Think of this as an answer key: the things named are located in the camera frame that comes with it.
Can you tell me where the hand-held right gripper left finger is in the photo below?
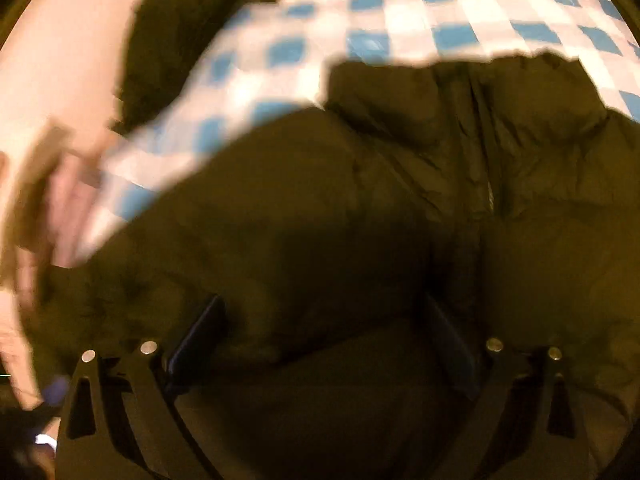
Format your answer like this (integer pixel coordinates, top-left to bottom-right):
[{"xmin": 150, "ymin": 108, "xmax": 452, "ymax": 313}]
[{"xmin": 54, "ymin": 294, "xmax": 227, "ymax": 480}]

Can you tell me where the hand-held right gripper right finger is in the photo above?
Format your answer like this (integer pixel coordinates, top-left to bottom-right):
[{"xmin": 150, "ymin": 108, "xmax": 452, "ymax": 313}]
[{"xmin": 424, "ymin": 294, "xmax": 592, "ymax": 480}]

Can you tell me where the dark olive jacket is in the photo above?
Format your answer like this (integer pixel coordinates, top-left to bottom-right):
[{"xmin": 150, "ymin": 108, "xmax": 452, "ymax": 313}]
[{"xmin": 35, "ymin": 50, "xmax": 640, "ymax": 480}]

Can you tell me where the dark cloth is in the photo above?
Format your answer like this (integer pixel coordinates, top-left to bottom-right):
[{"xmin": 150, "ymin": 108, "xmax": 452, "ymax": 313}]
[{"xmin": 117, "ymin": 0, "xmax": 286, "ymax": 133}]

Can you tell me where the blue white checkered sheet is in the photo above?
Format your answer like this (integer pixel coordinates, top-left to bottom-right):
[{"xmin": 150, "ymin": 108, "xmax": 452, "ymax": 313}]
[{"xmin": 75, "ymin": 0, "xmax": 640, "ymax": 261}]

